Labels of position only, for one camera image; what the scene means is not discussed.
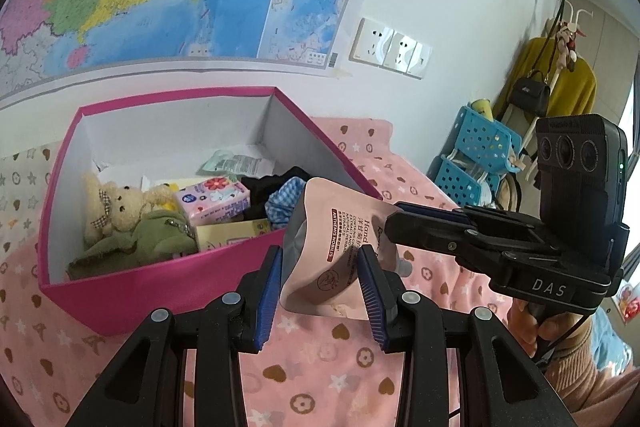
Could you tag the yellow tissue pack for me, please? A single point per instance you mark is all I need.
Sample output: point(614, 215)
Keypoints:
point(225, 234)

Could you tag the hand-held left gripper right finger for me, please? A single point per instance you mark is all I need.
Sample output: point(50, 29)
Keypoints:
point(372, 302)

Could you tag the black handbag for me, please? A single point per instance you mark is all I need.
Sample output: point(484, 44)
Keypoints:
point(530, 97)

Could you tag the pink printed blanket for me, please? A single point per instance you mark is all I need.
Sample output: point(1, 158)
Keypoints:
point(310, 387)

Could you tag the blue perforated plastic basket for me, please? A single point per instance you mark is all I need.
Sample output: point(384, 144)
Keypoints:
point(487, 137)
point(462, 179)

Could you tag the black cloth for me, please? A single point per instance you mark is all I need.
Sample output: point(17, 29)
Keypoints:
point(260, 192)

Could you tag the cream teddy bear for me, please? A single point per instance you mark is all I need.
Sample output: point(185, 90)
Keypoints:
point(120, 207)

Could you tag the white wall switch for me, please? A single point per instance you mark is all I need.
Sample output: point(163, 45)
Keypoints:
point(420, 59)

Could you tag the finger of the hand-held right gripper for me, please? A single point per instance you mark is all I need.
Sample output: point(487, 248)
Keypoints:
point(430, 208)
point(425, 232)

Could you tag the green plush toy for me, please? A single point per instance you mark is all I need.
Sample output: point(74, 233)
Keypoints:
point(150, 237)

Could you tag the pink floral tissue pack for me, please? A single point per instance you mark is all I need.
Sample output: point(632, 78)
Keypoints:
point(215, 199)

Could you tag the person's right forearm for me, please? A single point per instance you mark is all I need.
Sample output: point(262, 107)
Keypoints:
point(590, 377)

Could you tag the small yellow object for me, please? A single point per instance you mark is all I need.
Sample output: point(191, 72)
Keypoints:
point(481, 108)

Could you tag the cream printed cloth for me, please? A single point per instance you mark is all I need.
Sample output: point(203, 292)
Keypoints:
point(25, 207)

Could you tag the white coat rack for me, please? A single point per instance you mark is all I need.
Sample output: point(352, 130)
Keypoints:
point(556, 74)

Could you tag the pink spouted refill pouch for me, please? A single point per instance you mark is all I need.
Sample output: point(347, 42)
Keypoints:
point(325, 257)

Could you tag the person's right hand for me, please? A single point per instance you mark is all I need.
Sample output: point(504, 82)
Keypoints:
point(522, 327)

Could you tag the blue gingham scrunchie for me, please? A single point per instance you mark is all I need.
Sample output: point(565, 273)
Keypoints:
point(285, 202)

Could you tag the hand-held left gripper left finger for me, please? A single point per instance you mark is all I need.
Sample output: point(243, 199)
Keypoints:
point(265, 302)

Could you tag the pink cardboard box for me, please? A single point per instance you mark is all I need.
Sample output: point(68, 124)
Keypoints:
point(150, 297)

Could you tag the yellow coat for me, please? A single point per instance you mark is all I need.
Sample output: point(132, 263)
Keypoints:
point(575, 92)

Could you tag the white wall socket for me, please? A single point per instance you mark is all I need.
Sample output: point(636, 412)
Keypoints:
point(370, 41)
point(400, 52)

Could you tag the green white sachet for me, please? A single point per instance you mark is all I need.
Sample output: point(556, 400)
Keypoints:
point(235, 163)

